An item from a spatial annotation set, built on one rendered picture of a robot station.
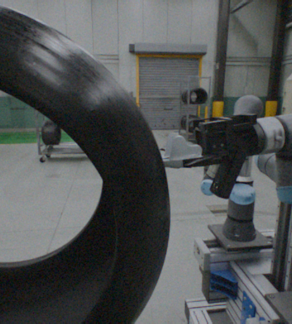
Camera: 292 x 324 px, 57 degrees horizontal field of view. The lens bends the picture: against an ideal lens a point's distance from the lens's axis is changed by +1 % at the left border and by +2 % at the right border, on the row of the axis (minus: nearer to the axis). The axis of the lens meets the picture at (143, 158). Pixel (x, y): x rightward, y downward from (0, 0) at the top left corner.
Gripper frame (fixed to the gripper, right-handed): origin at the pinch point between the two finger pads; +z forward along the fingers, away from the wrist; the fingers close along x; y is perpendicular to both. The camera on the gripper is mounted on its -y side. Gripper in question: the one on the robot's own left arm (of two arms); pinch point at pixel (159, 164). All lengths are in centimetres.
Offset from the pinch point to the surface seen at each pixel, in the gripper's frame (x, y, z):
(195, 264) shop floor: -134, -130, -54
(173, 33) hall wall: -1080, 223, -389
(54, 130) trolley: -535, -43, 84
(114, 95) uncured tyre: 15.5, 14.1, 8.6
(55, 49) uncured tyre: 16.0, 19.6, 14.3
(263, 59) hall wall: -1052, 82, -779
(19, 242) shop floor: -203, -112, 95
